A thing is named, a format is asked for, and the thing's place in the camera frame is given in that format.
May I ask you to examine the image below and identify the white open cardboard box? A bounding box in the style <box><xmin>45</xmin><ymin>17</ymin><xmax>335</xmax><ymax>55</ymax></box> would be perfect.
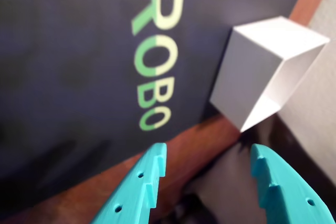
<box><xmin>209</xmin><ymin>16</ymin><xmax>331</xmax><ymax>133</ymax></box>

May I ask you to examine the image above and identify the black WOWROBO printed mat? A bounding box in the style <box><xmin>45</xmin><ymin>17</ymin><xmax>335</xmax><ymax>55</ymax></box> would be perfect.
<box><xmin>0</xmin><ymin>0</ymin><xmax>313</xmax><ymax>196</ymax></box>

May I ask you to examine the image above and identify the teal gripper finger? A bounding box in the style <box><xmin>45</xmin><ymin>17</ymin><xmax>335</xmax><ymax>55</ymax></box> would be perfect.
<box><xmin>89</xmin><ymin>142</ymin><xmax>168</xmax><ymax>224</ymax></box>
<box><xmin>249</xmin><ymin>144</ymin><xmax>336</xmax><ymax>224</ymax></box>

